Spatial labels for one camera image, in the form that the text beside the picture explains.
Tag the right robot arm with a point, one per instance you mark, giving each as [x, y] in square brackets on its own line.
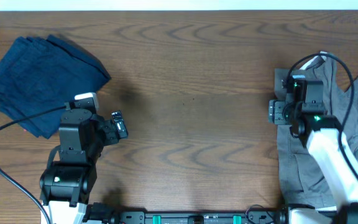
[322, 136]

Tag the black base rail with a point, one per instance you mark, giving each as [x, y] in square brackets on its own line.
[104, 214]

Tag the grey shorts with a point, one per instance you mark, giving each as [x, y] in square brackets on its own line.
[300, 178]

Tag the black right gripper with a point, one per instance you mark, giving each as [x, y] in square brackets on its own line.
[276, 107]

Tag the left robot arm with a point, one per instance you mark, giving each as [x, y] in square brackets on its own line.
[71, 173]

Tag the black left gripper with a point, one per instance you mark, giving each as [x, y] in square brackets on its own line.
[111, 136]

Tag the folded navy blue garment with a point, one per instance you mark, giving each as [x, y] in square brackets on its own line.
[37, 76]

